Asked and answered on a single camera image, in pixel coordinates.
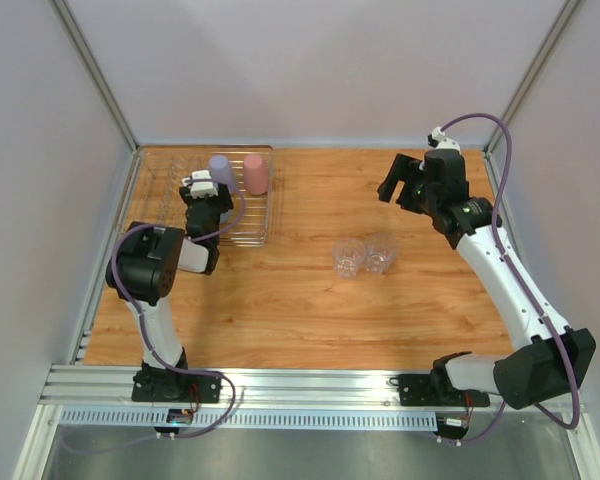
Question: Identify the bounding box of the purple plastic cup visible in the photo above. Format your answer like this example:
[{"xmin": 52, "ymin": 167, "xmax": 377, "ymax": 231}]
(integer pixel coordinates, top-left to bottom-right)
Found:
[{"xmin": 208, "ymin": 155, "xmax": 239, "ymax": 193}]

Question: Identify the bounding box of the pink plastic cup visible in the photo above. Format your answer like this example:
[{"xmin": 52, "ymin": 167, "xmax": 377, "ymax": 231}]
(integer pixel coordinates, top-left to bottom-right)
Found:
[{"xmin": 243, "ymin": 154, "xmax": 269, "ymax": 195}]

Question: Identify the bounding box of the blue plastic cup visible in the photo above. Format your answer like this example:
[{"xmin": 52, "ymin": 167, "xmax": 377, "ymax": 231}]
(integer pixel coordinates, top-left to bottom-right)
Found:
[{"xmin": 220, "ymin": 210, "xmax": 233, "ymax": 225}]

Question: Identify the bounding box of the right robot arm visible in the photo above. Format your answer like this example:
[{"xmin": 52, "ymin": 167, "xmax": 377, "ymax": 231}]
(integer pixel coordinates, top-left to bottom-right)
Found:
[{"xmin": 377, "ymin": 149, "xmax": 596, "ymax": 410}]

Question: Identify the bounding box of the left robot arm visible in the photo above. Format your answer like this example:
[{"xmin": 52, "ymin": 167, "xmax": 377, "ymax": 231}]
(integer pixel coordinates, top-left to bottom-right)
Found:
[{"xmin": 105, "ymin": 177, "xmax": 234, "ymax": 404}]

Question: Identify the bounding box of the right clear glass tumbler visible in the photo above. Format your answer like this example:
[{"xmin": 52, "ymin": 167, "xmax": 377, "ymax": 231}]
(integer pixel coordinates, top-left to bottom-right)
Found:
[{"xmin": 364, "ymin": 233, "xmax": 400, "ymax": 275}]

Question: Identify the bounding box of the clear glass tumbler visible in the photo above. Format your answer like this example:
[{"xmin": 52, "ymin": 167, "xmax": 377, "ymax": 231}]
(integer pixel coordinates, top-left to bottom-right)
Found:
[
  {"xmin": 332, "ymin": 238, "xmax": 366, "ymax": 279},
  {"xmin": 364, "ymin": 233, "xmax": 400, "ymax": 275}
]

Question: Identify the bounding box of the left clear glass tumbler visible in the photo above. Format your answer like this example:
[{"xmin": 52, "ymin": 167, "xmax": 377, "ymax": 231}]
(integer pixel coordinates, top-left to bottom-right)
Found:
[{"xmin": 332, "ymin": 238, "xmax": 366, "ymax": 279}]

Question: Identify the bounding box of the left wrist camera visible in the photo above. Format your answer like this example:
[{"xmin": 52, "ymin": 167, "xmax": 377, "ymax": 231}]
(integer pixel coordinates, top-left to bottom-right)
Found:
[{"xmin": 181, "ymin": 170, "xmax": 218, "ymax": 199}]

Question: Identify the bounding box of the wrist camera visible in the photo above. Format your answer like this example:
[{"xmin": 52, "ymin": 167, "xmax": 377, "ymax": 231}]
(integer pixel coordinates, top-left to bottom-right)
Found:
[
  {"xmin": 181, "ymin": 170, "xmax": 218, "ymax": 199},
  {"xmin": 427, "ymin": 126, "xmax": 461, "ymax": 154}
]

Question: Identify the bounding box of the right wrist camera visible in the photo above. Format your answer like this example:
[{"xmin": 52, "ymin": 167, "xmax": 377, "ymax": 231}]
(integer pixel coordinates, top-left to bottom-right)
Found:
[{"xmin": 427, "ymin": 126, "xmax": 461, "ymax": 154}]

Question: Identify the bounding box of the clear wire dish rack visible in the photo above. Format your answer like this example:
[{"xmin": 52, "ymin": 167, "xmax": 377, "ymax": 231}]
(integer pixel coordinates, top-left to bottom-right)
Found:
[{"xmin": 116, "ymin": 145, "xmax": 275, "ymax": 247}]

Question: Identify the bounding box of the right aluminium corner post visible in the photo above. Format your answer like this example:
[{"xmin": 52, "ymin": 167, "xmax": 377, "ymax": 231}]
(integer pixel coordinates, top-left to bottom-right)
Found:
[{"xmin": 501, "ymin": 0, "xmax": 584, "ymax": 128}]

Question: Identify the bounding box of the aluminium corner post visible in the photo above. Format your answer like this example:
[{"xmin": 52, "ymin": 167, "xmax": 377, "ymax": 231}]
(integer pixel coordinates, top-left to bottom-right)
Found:
[
  {"xmin": 501, "ymin": 0, "xmax": 584, "ymax": 128},
  {"xmin": 49, "ymin": 0, "xmax": 139, "ymax": 151}
]

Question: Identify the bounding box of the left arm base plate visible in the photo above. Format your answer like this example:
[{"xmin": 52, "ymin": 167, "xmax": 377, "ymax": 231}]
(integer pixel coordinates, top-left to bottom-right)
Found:
[{"xmin": 131, "ymin": 368, "xmax": 221, "ymax": 404}]

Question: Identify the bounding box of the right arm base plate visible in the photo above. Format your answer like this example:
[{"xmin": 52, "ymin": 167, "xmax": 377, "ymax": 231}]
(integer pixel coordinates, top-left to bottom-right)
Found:
[{"xmin": 389, "ymin": 372, "xmax": 490, "ymax": 408}]

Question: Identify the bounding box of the slotted cable duct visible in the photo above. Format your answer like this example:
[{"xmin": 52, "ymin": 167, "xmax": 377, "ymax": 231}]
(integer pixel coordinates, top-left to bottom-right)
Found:
[{"xmin": 59, "ymin": 406, "xmax": 438, "ymax": 432}]

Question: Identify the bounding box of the left aluminium corner post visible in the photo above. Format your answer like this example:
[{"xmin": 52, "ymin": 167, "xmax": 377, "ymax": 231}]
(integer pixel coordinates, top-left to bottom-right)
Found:
[{"xmin": 49, "ymin": 0, "xmax": 139, "ymax": 151}]

